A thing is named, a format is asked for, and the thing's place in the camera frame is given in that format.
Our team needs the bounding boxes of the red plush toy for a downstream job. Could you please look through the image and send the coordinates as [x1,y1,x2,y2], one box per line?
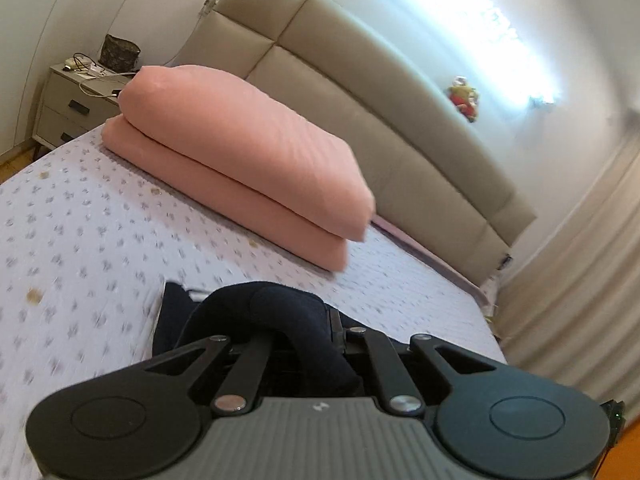
[448,76,480,122]

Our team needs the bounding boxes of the beige bedside table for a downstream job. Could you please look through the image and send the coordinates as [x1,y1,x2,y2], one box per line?
[32,64,130,150]

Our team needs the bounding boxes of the folded pink duvet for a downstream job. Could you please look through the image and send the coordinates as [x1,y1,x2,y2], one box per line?
[102,65,375,272]

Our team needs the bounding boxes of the white items on nightstand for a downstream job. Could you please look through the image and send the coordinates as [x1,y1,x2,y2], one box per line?
[63,52,138,99]

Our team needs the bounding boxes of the beige curtain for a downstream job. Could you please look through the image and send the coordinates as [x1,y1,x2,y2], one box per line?
[495,134,639,420]

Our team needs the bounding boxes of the beige upholstered headboard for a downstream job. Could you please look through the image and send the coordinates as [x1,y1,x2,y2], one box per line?
[177,0,535,284]

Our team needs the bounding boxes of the dark navy striped garment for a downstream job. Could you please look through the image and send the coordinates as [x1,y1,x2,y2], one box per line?
[152,282,354,399]

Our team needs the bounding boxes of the brown patterned pouch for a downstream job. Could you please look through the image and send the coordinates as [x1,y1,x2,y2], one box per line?
[99,34,141,73]

